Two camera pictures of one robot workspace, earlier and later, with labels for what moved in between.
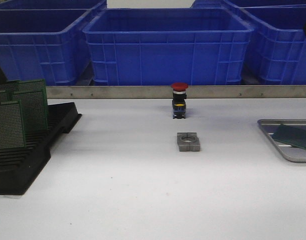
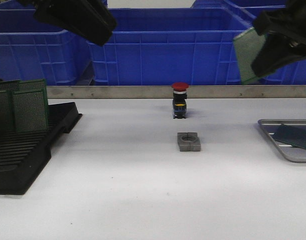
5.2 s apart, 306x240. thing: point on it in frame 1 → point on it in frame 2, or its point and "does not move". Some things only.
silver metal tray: (292, 153) does not move
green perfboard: (8, 126) → (248, 47)
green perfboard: (35, 117) does not move
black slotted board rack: (14, 170) does not move
